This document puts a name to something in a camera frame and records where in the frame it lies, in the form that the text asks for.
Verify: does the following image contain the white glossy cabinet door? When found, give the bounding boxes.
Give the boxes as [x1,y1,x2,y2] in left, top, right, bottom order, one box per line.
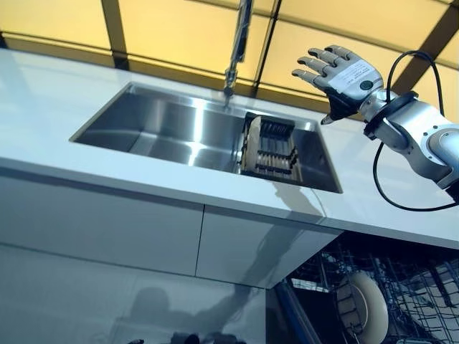
[194,205,344,290]
[0,171,206,280]

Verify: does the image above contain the built-in dishwasher with open door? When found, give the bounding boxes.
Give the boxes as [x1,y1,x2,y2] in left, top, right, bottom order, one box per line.
[275,231,459,344]

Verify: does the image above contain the dishwasher wire rack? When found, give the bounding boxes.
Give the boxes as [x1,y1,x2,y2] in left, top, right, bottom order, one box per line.
[296,242,459,344]

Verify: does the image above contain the chrome pull-down kitchen faucet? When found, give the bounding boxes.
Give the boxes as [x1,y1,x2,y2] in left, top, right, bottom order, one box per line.
[222,0,254,109]

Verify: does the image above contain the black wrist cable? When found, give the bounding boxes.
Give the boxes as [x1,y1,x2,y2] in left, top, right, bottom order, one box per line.
[372,50,459,213]

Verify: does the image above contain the stainless steel sink basin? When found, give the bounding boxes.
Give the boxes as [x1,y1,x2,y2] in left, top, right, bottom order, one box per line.
[69,81,344,195]

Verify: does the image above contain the black dish drying rack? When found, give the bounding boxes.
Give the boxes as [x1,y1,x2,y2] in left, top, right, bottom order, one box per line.
[239,111,304,184]

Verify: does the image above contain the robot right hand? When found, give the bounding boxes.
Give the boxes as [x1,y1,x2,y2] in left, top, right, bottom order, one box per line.
[290,44,385,126]

